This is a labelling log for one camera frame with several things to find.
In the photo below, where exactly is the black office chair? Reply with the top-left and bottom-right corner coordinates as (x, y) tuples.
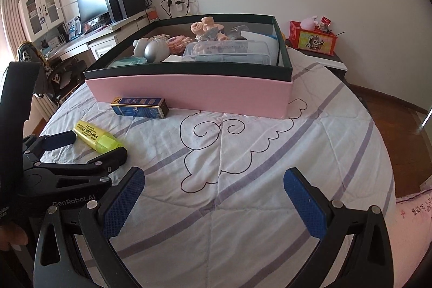
(15, 42), (86, 103)

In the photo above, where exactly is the white glass-door cabinet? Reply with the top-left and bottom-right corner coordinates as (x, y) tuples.
(18, 0), (65, 43)

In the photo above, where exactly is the pink figure toy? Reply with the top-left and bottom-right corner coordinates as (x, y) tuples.
(190, 16), (230, 42)

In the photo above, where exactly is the person's left hand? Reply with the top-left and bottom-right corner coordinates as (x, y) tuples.
(0, 221), (29, 251)

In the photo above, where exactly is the yellow highlighter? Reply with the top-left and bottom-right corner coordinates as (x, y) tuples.
(73, 120), (126, 154)

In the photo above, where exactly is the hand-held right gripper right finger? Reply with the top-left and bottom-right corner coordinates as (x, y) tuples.
(283, 167), (395, 288)

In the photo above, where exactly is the pink plush toy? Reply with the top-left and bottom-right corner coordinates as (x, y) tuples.
(300, 15), (319, 29)

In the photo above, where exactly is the teal round case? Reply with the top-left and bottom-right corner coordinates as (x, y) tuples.
(108, 56), (147, 67)

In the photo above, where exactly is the person's left forearm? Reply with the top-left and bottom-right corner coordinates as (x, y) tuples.
(0, 61), (42, 228)

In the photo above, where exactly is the small blue carton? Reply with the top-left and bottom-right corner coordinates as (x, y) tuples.
(110, 96), (169, 119)

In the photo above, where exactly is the black computer monitor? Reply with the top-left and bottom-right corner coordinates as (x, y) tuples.
(76, 0), (110, 26)

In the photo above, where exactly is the pink patterned packet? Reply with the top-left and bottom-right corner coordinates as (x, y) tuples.
(167, 35), (194, 55)

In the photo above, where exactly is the beige curtain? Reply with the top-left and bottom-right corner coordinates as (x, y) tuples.
(0, 0), (43, 59)

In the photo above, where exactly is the black white low cabinet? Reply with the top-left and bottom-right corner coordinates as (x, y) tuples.
(283, 38), (348, 83)

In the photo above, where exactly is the pink bedding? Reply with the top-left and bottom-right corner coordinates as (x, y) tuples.
(395, 187), (432, 262)

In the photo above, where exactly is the white desk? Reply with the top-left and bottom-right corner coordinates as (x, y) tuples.
(40, 9), (152, 73)

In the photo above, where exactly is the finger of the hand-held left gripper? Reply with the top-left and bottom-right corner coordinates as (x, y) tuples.
(36, 146), (128, 178)
(22, 130), (77, 164)

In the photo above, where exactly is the white striped quilt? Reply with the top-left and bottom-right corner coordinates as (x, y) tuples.
(40, 48), (395, 288)

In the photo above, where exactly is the blue white carton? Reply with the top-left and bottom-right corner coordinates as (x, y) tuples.
(66, 17), (83, 37)

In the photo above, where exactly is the pink storage box dark rim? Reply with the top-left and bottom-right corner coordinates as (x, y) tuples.
(83, 14), (293, 120)

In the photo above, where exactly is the clear plastic packet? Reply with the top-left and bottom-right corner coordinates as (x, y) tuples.
(182, 40), (271, 65)

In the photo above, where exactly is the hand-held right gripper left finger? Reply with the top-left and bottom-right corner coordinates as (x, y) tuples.
(33, 167), (146, 288)

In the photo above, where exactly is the red printed crate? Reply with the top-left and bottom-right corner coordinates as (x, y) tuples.
(288, 21), (339, 56)

